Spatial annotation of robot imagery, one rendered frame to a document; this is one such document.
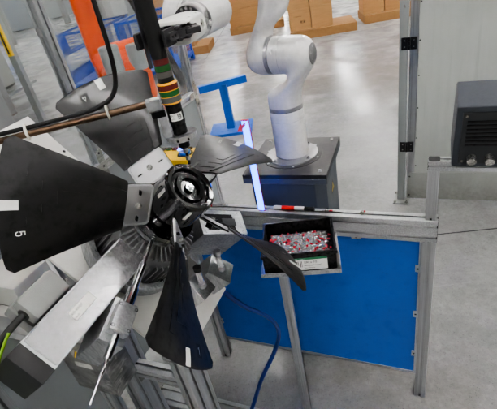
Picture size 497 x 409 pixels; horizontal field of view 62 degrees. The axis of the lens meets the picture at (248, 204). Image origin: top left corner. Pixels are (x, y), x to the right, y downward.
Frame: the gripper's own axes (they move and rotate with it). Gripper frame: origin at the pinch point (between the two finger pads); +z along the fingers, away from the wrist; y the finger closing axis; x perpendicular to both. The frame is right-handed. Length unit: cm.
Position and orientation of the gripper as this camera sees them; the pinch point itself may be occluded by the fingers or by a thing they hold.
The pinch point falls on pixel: (153, 39)
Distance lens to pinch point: 91.1
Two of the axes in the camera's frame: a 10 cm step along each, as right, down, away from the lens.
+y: -9.2, -0.5, 3.8
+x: -1.7, -8.4, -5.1
